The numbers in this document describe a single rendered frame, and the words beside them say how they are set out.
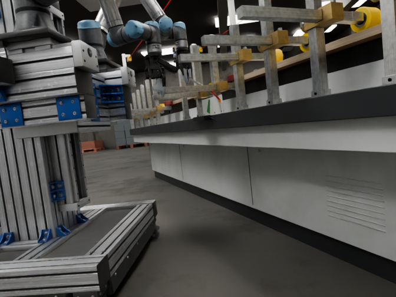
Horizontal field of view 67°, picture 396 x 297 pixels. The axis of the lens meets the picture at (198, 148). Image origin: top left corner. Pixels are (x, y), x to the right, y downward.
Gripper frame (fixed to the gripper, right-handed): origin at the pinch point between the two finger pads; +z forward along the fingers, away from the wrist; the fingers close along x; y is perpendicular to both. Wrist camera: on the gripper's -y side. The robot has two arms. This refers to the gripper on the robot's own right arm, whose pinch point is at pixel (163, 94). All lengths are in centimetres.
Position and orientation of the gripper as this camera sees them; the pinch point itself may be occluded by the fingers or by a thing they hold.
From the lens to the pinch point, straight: 155.1
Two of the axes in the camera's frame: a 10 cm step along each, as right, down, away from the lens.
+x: 3.9, 0.3, -9.2
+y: -9.1, 1.3, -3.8
